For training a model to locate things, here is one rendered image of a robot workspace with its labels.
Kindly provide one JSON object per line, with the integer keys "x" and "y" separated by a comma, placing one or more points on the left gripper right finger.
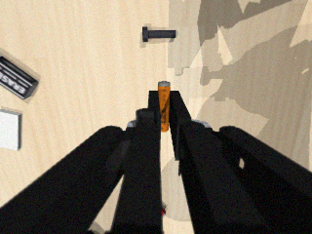
{"x": 222, "y": 197}

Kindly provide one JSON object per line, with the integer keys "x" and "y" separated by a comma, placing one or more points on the orange battery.
{"x": 164, "y": 88}

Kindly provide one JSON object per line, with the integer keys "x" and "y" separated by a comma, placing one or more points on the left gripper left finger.
{"x": 67, "y": 198}

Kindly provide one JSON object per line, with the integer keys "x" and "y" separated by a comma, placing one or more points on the black eraser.
{"x": 16, "y": 80}

